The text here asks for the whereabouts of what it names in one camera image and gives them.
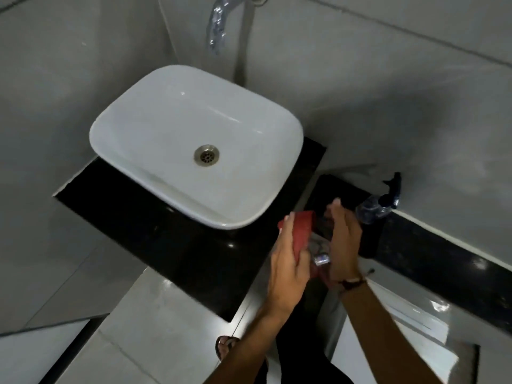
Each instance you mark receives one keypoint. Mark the person's right fingers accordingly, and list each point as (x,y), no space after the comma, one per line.
(340,219)

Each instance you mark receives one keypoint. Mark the red cleaning cloth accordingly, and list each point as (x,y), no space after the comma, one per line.
(304,227)

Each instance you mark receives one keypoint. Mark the person's left hand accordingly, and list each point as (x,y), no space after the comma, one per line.
(286,275)

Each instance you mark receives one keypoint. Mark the metal basin drain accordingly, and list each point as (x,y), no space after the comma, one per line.
(207,155)

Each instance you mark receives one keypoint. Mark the person's right forearm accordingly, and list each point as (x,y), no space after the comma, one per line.
(384,339)

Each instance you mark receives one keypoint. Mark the chrome tap fitting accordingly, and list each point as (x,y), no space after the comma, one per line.
(321,257)

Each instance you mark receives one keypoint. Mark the person's sandalled foot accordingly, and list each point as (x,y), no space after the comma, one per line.
(226,347)

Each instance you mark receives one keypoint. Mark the white ceramic wash basin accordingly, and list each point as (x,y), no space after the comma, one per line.
(192,139)

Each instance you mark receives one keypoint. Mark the clear spray bottle black trigger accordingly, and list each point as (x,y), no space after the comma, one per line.
(376,205)

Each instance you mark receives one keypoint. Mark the person's right hand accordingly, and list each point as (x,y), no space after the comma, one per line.
(344,243)

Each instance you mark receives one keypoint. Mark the person's left thumb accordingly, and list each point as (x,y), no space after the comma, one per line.
(304,264)

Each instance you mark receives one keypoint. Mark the person's left forearm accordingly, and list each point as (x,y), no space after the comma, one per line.
(256,347)

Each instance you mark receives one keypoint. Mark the person's black trousers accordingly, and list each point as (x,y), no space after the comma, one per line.
(308,351)

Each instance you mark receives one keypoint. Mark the chrome curved faucet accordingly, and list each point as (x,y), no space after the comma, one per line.
(218,23)

